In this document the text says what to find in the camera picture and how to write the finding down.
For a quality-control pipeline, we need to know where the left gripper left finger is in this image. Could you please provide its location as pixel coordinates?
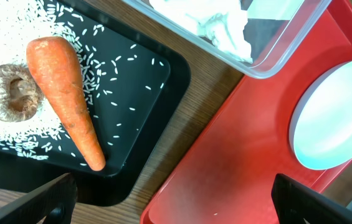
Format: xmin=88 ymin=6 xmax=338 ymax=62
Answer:
xmin=0 ymin=174 xmax=77 ymax=224

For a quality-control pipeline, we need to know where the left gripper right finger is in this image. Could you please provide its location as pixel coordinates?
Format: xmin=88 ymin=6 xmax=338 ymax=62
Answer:
xmin=271 ymin=174 xmax=352 ymax=224

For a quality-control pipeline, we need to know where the light blue plate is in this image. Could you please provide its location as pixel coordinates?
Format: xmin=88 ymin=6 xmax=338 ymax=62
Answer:
xmin=289 ymin=61 xmax=352 ymax=170

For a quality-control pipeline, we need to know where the brown mushroom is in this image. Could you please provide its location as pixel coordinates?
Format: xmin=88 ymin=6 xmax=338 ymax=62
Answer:
xmin=0 ymin=64 xmax=44 ymax=123

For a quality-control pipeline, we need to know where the orange carrot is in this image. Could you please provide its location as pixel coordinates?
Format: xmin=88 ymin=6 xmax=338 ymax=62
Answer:
xmin=26 ymin=36 xmax=106 ymax=171

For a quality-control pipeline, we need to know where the white rice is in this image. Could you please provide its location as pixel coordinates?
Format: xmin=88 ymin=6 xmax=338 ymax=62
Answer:
xmin=0 ymin=0 xmax=167 ymax=167

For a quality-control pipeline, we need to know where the white tissue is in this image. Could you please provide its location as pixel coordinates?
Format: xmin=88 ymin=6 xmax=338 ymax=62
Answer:
xmin=150 ymin=0 xmax=253 ymax=63

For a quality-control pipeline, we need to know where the clear plastic waste bin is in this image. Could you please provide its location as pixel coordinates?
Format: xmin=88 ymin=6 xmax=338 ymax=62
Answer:
xmin=125 ymin=0 xmax=331 ymax=79

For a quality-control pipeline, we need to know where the red serving tray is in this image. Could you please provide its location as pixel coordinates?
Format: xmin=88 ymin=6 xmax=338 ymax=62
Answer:
xmin=140 ymin=0 xmax=352 ymax=224

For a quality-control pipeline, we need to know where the black plastic tray bin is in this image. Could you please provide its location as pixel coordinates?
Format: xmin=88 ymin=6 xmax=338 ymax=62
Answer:
xmin=0 ymin=1 xmax=191 ymax=206

